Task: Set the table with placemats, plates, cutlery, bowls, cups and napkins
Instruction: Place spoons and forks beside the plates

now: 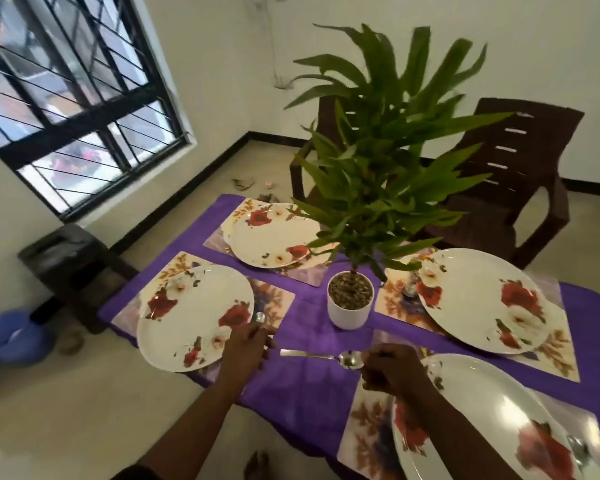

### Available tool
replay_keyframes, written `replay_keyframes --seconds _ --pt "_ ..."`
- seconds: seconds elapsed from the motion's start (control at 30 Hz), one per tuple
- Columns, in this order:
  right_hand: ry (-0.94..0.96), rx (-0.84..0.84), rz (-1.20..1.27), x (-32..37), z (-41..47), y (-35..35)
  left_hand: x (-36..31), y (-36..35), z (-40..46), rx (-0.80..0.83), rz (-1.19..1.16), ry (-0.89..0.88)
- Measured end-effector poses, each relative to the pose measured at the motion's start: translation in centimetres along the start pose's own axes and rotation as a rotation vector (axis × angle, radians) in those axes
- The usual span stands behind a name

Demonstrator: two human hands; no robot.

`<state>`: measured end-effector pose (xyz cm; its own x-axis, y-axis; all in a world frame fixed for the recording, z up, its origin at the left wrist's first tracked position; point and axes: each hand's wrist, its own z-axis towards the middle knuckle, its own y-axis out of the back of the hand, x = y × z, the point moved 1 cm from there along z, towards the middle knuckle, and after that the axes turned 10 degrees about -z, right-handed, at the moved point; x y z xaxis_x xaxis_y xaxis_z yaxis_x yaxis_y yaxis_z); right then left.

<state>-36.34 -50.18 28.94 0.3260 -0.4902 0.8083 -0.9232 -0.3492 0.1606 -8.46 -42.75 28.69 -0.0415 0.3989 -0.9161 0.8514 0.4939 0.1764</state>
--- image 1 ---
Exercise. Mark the person's right hand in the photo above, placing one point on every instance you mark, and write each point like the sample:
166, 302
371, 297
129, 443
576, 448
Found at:
395, 369

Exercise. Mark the person's left hand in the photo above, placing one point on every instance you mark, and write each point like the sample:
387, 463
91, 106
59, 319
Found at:
247, 354

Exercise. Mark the floral print placemat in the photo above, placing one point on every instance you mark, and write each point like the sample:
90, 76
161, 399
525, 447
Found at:
275, 299
300, 274
365, 434
560, 354

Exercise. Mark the white rose print plate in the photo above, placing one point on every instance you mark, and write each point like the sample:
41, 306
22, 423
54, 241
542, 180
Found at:
470, 294
190, 319
270, 239
480, 409

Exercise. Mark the purple printed paper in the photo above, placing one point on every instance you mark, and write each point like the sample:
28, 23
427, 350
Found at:
267, 198

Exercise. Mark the tan paper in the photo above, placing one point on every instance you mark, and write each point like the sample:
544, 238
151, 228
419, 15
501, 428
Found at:
243, 183

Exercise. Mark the person's right forearm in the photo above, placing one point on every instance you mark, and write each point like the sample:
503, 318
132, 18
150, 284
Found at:
460, 439

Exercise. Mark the person's right foot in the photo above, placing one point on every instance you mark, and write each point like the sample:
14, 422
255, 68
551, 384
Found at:
257, 464

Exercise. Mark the person's black shirt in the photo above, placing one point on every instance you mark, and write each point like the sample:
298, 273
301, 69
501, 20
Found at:
130, 473

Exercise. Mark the green plant in white pot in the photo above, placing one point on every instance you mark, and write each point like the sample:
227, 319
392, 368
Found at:
350, 314

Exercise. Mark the purple tablecloth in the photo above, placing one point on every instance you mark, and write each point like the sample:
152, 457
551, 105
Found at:
310, 389

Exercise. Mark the brown plastic armchair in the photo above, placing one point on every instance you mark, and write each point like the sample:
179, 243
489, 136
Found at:
530, 194
300, 179

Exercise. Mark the black plastic stool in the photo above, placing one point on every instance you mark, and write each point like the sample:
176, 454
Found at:
65, 254

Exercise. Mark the blue plastic bucket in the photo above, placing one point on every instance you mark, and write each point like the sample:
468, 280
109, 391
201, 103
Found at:
10, 339

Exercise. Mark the black barred window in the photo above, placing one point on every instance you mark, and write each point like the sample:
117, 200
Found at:
80, 119

